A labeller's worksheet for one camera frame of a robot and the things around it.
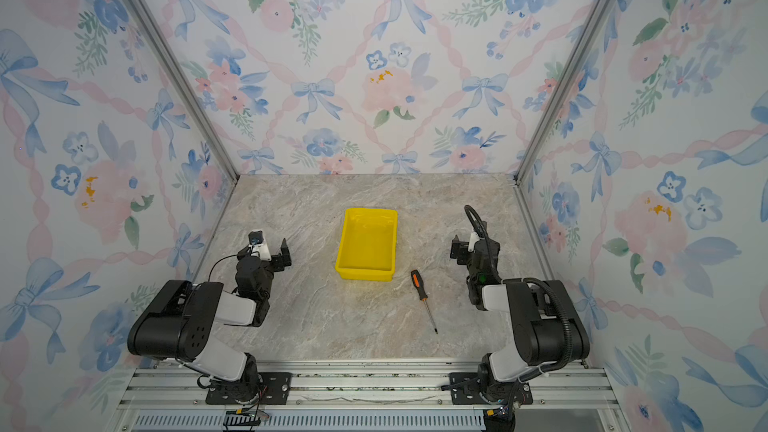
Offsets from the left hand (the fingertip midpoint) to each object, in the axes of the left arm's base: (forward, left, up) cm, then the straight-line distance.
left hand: (269, 239), depth 91 cm
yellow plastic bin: (+1, -29, -5) cm, 30 cm away
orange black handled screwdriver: (-11, -46, -8) cm, 48 cm away
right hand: (+3, -63, -2) cm, 63 cm away
